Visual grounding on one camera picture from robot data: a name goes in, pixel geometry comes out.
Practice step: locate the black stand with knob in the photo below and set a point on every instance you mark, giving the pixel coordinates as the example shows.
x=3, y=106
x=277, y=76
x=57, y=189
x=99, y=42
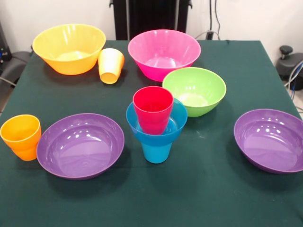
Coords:
x=288, y=63

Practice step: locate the black equipment box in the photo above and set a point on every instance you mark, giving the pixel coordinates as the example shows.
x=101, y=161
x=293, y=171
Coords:
x=3, y=47

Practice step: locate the shallow purple plastic bowl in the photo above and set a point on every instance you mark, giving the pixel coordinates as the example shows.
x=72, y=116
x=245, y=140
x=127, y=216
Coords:
x=272, y=149
x=80, y=156

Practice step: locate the large pink plastic bowl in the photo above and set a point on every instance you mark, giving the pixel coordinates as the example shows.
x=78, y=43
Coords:
x=161, y=71

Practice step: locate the blue plastic cup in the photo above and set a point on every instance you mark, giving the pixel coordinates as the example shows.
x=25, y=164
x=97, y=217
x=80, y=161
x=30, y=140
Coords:
x=156, y=154

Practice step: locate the dark green tablecloth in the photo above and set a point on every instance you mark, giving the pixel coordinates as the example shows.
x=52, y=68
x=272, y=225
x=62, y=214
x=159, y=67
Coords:
x=180, y=201

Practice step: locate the yellow orange plastic cup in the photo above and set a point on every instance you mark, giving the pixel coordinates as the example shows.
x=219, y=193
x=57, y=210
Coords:
x=110, y=68

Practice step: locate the red plastic cup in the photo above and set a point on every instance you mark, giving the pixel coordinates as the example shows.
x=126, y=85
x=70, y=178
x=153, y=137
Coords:
x=152, y=123

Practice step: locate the large orange plastic bowl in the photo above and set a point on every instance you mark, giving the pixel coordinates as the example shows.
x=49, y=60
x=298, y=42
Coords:
x=68, y=65

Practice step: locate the black grey chair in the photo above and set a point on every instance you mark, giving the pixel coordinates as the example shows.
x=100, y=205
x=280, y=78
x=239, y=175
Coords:
x=14, y=66

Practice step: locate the small blue plastic bowl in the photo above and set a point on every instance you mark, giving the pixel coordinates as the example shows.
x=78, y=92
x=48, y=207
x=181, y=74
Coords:
x=156, y=139

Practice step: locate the black power plug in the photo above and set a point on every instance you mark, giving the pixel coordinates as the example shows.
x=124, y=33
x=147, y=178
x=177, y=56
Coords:
x=209, y=35

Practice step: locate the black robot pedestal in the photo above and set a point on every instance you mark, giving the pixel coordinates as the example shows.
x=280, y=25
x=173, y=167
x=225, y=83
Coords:
x=151, y=14

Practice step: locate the green plastic bowl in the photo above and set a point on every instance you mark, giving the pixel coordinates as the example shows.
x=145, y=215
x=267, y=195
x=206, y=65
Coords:
x=203, y=101

